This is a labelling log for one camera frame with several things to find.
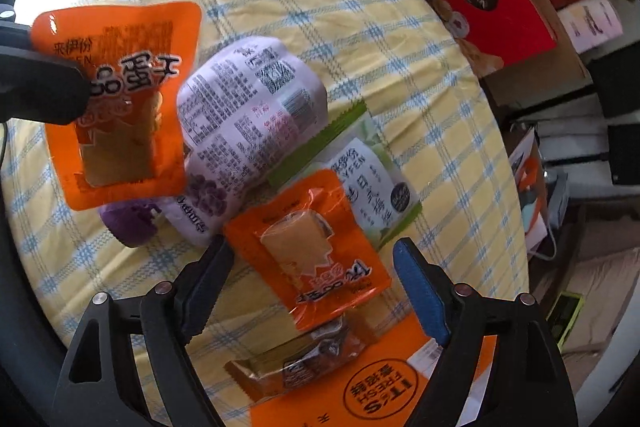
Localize lime green black device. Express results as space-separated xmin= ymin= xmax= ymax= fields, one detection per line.
xmin=547 ymin=291 xmax=585 ymax=350

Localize orange white storage box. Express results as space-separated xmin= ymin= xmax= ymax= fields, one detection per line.
xmin=247 ymin=311 xmax=499 ymax=427

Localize brown cardboard box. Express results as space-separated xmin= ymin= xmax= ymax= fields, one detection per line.
xmin=483 ymin=0 xmax=590 ymax=107

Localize orange snack packet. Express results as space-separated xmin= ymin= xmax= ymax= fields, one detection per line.
xmin=30 ymin=1 xmax=202 ymax=210
xmin=224 ymin=169 xmax=392 ymax=332

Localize green white snack packet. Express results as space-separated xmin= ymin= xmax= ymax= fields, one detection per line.
xmin=267 ymin=102 xmax=422 ymax=249

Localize white purple jelly pouch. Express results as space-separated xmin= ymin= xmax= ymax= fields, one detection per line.
xmin=99 ymin=36 xmax=328 ymax=247

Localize gold snack bar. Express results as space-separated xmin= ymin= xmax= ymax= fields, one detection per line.
xmin=224 ymin=311 xmax=378 ymax=402

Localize white paper bag orange handles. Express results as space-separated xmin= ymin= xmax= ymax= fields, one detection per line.
xmin=504 ymin=124 xmax=558 ymax=261

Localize yellow plaid bed sheet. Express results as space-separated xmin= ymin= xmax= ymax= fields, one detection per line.
xmin=1 ymin=0 xmax=528 ymax=416

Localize pink white small box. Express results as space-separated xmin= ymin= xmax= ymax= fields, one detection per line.
xmin=558 ymin=0 xmax=624 ymax=54

